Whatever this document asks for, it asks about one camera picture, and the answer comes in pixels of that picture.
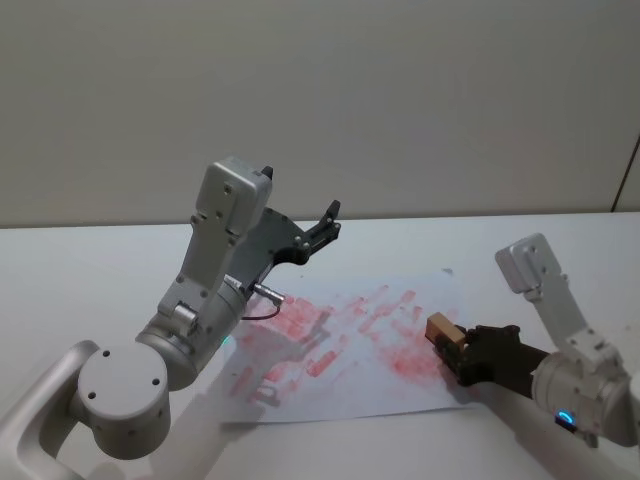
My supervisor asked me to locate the thin dark cable, silver plug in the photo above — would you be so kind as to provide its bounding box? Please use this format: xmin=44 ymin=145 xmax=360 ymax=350
xmin=238 ymin=282 xmax=286 ymax=321

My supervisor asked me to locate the small tan wooden block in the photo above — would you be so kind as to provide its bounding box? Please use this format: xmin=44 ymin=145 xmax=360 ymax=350
xmin=425 ymin=313 xmax=470 ymax=352

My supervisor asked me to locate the white paper with red marks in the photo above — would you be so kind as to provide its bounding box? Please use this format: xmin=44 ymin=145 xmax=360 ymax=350
xmin=219 ymin=267 xmax=484 ymax=426

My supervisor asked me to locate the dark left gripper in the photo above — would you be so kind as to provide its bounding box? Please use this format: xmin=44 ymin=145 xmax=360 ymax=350
xmin=233 ymin=164 xmax=343 ymax=293

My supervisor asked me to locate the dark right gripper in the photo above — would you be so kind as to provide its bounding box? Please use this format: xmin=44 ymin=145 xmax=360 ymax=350
xmin=433 ymin=324 xmax=549 ymax=400

